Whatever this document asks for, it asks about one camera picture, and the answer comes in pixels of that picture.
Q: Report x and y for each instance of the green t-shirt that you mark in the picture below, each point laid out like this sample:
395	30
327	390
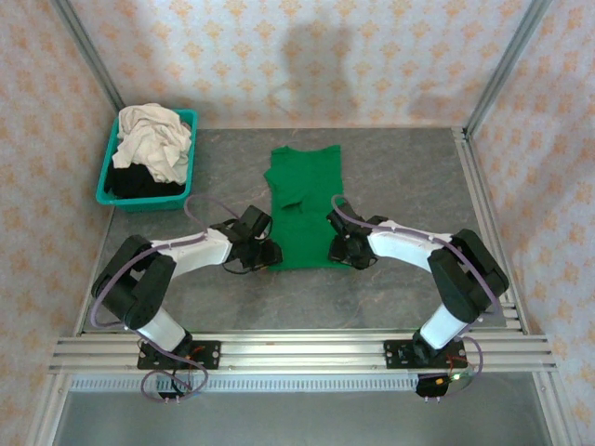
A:
307	186

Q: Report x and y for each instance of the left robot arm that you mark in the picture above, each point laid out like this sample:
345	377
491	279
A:
200	251

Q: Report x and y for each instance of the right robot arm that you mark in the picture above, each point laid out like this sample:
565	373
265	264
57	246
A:
400	244

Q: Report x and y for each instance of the teal plastic basket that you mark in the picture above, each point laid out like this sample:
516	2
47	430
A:
144	203

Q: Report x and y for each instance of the black crumpled t-shirt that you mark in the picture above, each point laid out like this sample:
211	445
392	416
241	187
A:
135	183

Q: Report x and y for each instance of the white crumpled t-shirt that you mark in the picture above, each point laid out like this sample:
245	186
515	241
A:
149	139

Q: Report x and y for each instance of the black controller board with LED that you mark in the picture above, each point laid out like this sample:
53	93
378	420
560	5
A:
439	385

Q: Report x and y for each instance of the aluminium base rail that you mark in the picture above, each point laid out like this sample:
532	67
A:
302	350

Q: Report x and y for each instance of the aluminium side rail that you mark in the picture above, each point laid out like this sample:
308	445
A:
474	186

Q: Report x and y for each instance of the aluminium frame post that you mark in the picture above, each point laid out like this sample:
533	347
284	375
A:
88	51
506	60

